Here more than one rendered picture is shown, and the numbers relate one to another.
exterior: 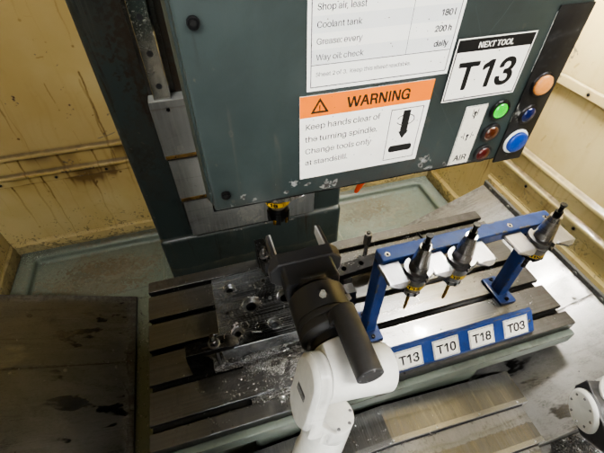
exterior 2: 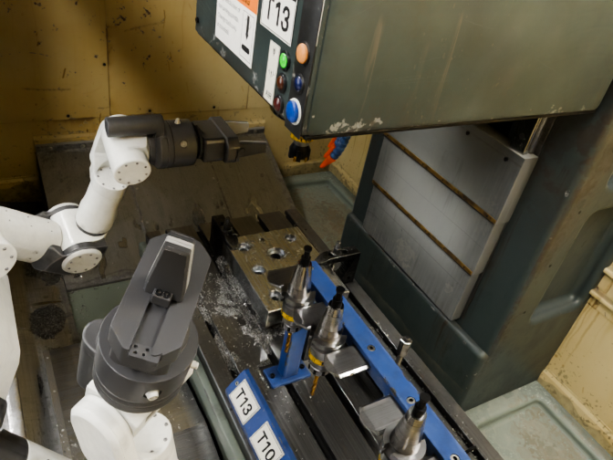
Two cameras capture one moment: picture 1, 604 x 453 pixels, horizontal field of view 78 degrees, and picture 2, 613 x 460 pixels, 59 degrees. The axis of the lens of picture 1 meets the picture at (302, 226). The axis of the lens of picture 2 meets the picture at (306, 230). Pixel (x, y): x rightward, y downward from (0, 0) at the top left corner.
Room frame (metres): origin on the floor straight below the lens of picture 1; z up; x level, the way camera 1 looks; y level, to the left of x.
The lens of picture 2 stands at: (0.27, -0.97, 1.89)
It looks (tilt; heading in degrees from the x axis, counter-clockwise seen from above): 35 degrees down; 71
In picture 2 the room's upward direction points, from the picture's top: 12 degrees clockwise
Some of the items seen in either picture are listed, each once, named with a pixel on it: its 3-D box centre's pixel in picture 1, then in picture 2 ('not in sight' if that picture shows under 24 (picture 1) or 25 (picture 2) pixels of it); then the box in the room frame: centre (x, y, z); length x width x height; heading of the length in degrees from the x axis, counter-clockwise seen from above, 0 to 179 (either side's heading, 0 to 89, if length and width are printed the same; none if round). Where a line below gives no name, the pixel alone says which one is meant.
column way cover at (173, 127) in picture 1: (247, 164); (430, 197); (0.99, 0.17, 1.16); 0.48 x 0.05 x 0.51; 106
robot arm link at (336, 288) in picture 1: (313, 287); (199, 140); (0.34, -0.02, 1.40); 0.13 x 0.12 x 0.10; 106
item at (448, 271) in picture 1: (439, 264); (311, 316); (0.53, -0.31, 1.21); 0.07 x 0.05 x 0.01; 16
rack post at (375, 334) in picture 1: (374, 297); (296, 329); (0.55, -0.19, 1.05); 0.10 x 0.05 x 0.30; 16
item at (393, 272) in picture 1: (395, 276); (285, 277); (0.50, -0.21, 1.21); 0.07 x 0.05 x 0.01; 16
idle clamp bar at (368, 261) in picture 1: (368, 266); not in sight; (0.75, -0.21, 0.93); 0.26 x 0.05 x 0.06; 111
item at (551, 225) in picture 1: (549, 226); (410, 427); (0.61, -0.57, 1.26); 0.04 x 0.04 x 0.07
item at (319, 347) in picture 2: (460, 259); (327, 338); (0.55, -0.36, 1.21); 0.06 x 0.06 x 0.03
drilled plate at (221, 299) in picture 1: (269, 305); (283, 271); (0.59, 0.09, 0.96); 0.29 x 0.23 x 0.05; 106
